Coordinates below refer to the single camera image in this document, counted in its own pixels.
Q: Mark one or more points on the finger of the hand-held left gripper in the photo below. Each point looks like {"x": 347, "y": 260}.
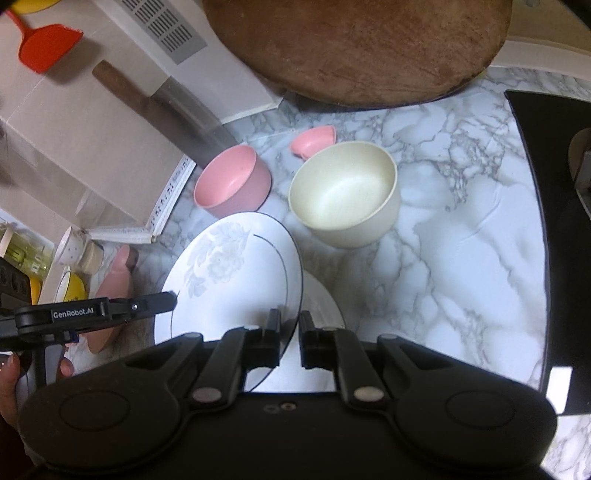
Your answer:
{"x": 147, "y": 305}

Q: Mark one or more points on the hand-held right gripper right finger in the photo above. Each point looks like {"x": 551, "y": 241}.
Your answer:
{"x": 308, "y": 332}

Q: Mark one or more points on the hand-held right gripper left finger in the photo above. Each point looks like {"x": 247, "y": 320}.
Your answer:
{"x": 272, "y": 330}

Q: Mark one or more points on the pink bear-shaped plate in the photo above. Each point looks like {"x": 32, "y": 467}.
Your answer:
{"x": 115, "y": 288}

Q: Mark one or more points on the white floral plate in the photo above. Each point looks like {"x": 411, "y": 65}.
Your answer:
{"x": 221, "y": 277}

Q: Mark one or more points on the cream bowl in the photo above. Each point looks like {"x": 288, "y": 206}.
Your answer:
{"x": 341, "y": 194}

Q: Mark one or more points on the pink bowl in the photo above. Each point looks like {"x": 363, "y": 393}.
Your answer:
{"x": 231, "y": 180}

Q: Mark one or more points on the person's left hand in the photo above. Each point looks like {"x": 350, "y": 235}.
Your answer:
{"x": 8, "y": 387}

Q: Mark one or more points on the yellow bowl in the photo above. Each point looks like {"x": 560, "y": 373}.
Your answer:
{"x": 74, "y": 288}

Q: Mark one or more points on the plain white plate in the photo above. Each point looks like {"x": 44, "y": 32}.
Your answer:
{"x": 319, "y": 295}

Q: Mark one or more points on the small cream jar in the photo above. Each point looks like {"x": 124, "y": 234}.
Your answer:
{"x": 91, "y": 257}

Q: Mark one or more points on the clear glass jar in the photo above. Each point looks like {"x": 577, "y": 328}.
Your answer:
{"x": 21, "y": 251}

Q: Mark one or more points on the white dotted cup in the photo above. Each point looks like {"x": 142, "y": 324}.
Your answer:
{"x": 69, "y": 244}

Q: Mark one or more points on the white perforated corner trim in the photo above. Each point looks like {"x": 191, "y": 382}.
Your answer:
{"x": 171, "y": 194}

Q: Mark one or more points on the metal cleaver blade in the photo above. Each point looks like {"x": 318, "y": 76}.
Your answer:
{"x": 184, "y": 120}

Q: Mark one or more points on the small pink heart dish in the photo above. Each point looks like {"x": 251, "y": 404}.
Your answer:
{"x": 310, "y": 141}

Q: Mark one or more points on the black glass gas stove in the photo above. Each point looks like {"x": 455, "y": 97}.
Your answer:
{"x": 558, "y": 286}

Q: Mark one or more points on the red plastic spatula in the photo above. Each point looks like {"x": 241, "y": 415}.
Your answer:
{"x": 46, "y": 46}

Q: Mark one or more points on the grey vent grille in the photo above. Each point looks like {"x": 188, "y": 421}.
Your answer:
{"x": 164, "y": 27}

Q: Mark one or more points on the round wooden cutting board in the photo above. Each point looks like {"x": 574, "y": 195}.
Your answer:
{"x": 360, "y": 46}

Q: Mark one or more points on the yellow plastic container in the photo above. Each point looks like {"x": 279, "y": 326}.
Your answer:
{"x": 34, "y": 4}

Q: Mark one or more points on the gas stove burner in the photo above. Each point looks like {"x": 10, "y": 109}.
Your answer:
{"x": 582, "y": 161}

